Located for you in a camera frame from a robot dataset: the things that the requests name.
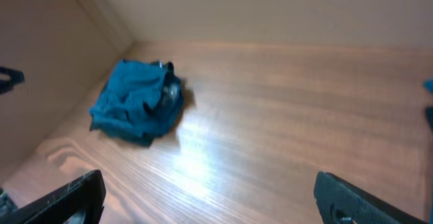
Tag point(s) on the navy blue shorts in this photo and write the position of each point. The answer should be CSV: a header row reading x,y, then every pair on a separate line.
x,y
139,103

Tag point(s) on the black garment under shirt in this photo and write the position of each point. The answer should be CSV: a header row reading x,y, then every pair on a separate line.
x,y
429,116

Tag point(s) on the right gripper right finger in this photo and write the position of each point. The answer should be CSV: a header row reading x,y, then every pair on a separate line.
x,y
339,201

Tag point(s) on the blue polo shirt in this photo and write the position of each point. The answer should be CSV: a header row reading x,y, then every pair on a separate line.
x,y
428,84

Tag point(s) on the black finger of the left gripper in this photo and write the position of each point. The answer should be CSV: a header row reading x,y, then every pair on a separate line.
x,y
14,77

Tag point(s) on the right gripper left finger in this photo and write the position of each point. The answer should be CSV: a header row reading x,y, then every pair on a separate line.
x,y
80,201

